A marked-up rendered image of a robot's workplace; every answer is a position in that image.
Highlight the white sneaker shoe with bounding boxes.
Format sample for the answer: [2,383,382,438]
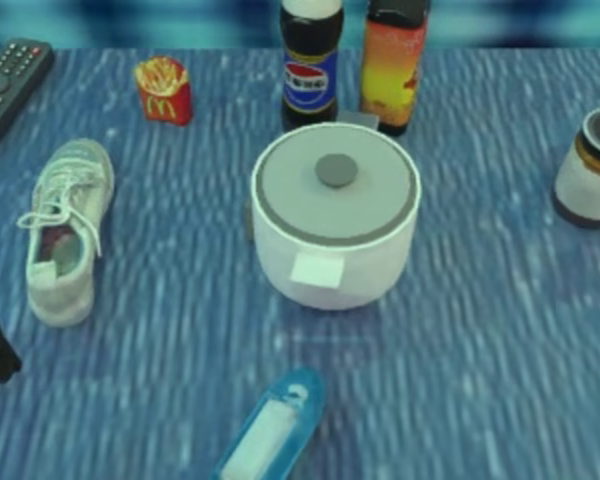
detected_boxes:
[17,137,116,329]

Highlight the black remote control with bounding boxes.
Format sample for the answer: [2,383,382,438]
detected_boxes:
[0,38,56,158]

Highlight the pepsi cola bottle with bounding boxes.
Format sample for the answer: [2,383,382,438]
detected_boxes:
[279,0,344,134]

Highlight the red french fries box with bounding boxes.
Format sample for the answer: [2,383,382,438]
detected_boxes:
[133,56,196,127]

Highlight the orange juice bottle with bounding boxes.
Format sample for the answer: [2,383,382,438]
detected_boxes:
[358,0,431,139]

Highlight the white rice cooker pot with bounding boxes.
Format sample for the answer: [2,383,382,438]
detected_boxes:
[243,110,422,312]

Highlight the white jar black lid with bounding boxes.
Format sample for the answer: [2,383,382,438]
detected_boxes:
[552,106,600,230]

